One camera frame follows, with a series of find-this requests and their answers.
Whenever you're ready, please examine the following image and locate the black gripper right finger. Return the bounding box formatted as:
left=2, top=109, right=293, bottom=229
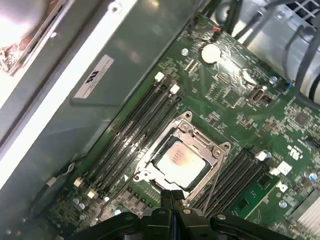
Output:
left=172, top=190, right=299, bottom=240

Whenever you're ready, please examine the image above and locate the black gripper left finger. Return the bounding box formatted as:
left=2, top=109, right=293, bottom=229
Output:
left=64, top=189, right=174, bottom=240

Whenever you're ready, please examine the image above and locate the thin metal locking lever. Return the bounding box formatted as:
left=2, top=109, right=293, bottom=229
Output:
left=202, top=158, right=224, bottom=215
left=95, top=172, right=141, bottom=222

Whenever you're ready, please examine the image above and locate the silver CPU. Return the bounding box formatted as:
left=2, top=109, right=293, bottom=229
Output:
left=152, top=136, right=213, bottom=192

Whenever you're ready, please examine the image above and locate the metal socket cover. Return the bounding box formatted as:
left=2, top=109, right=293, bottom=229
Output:
left=136, top=119, right=227, bottom=200

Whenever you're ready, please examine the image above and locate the CPU socket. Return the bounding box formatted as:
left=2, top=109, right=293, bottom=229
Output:
left=132, top=111, right=232, bottom=201

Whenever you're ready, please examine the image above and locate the black RAM slot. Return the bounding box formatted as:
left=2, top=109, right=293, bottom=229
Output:
left=196, top=146, right=251, bottom=213
left=83, top=79, right=173, bottom=193
left=98, top=94, right=187, bottom=201
left=203, top=148, right=260, bottom=217
left=87, top=84, right=181, bottom=200
left=74, top=72, right=165, bottom=188
left=212, top=150, right=268, bottom=220

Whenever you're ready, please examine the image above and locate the green RAM stick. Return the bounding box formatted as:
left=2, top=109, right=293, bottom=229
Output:
left=231, top=173, right=280, bottom=222

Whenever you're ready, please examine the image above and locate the silver finned heat sink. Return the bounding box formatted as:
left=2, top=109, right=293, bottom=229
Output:
left=287, top=191, right=320, bottom=240

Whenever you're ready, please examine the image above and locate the silver internal USB port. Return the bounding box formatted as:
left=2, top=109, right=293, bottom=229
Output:
left=246, top=85, right=269, bottom=104

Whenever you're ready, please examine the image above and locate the green motherboard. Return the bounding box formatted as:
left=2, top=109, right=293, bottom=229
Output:
left=46, top=13, right=320, bottom=240

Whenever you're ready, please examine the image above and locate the round coin battery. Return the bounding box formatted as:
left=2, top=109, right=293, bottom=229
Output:
left=201, top=43, right=222, bottom=66

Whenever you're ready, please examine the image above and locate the black grey PC case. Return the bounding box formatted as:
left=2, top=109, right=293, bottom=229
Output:
left=0, top=0, right=210, bottom=240

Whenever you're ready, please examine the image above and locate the silver metal drive cage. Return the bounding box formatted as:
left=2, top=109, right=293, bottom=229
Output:
left=207, top=0, right=320, bottom=111

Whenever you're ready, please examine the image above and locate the white case wall sticker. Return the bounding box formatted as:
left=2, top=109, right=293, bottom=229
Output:
left=74, top=54, right=115, bottom=100

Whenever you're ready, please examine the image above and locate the black cable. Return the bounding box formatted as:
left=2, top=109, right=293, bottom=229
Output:
left=281, top=23, right=320, bottom=111

